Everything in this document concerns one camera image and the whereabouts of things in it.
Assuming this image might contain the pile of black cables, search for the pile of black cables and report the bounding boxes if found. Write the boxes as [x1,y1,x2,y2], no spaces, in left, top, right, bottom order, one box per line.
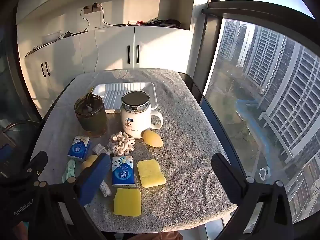
[145,17,182,28]

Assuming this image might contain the yellow rectangular sponge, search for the yellow rectangular sponge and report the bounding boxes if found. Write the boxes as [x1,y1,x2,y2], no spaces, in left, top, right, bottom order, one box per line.
[137,159,167,188]
[111,188,142,217]

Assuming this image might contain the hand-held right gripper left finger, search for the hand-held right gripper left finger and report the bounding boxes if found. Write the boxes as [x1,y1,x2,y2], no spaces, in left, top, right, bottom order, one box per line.
[34,153,112,240]

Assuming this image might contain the yellow egg-shaped makeup sponge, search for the yellow egg-shaped makeup sponge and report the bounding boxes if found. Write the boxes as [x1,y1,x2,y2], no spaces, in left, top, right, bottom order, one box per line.
[142,129,164,147]
[81,154,99,172]

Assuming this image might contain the white plastic tray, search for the white plastic tray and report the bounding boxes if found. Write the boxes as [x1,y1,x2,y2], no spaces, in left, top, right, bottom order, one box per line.
[92,81,158,114]

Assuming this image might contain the white cable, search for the white cable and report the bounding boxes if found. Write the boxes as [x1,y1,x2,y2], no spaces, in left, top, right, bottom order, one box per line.
[94,26,98,72]

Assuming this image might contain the dark glass jar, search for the dark glass jar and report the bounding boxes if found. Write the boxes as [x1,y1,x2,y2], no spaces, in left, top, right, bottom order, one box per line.
[74,94,108,138]

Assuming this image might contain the black cable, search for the black cable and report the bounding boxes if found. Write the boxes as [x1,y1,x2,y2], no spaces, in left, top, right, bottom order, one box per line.
[100,4,130,27]
[80,7,90,34]

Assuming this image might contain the grey towel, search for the grey towel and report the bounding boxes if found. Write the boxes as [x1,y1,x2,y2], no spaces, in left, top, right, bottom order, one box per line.
[30,69,238,233]

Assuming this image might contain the white cabinet unit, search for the white cabinet unit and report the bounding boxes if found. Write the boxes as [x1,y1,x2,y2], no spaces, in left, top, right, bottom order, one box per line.
[15,0,200,115]

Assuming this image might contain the white mug with steel lid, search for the white mug with steel lid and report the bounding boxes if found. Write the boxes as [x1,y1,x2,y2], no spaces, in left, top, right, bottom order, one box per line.
[120,90,164,140]

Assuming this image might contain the black table frame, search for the black table frame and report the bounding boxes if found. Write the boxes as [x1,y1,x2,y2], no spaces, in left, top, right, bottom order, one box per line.
[178,71,248,180]

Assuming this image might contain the person's leg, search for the person's leg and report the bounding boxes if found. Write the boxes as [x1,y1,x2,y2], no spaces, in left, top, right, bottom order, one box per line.
[115,231,184,240]

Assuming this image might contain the apartment building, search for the apartment building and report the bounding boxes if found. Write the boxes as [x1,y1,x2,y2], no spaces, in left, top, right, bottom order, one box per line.
[244,26,287,95]
[259,41,320,163]
[219,19,248,68]
[285,155,320,223]

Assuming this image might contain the black window frame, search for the black window frame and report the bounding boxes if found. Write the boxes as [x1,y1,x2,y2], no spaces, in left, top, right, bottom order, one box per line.
[192,0,315,100]

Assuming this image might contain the cream chenille scrunchie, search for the cream chenille scrunchie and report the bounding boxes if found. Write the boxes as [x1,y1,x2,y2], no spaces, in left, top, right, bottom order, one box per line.
[107,131,135,157]

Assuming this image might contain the blue tissue packet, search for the blue tissue packet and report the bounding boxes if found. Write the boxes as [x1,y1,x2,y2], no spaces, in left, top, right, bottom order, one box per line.
[111,156,135,188]
[67,135,91,161]

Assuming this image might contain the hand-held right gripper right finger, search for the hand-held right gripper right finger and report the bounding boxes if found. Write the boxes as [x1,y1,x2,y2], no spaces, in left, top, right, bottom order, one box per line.
[211,152,294,240]

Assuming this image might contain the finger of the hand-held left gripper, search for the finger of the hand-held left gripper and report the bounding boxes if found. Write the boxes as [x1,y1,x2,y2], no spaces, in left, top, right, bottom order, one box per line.
[0,144,14,167]
[24,151,48,183]

